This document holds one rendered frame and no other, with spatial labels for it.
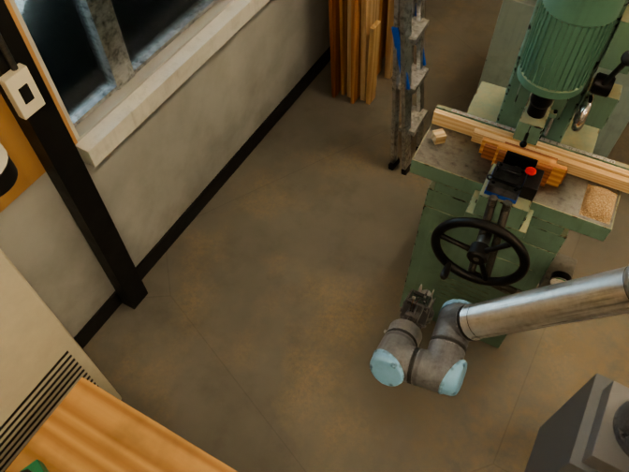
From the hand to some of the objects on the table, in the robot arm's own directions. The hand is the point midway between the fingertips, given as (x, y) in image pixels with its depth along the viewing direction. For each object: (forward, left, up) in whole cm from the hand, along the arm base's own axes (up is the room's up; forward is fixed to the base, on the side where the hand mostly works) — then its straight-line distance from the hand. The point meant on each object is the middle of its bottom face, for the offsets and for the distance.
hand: (426, 295), depth 169 cm
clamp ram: (-3, -38, +17) cm, 42 cm away
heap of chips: (-26, -47, +16) cm, 56 cm away
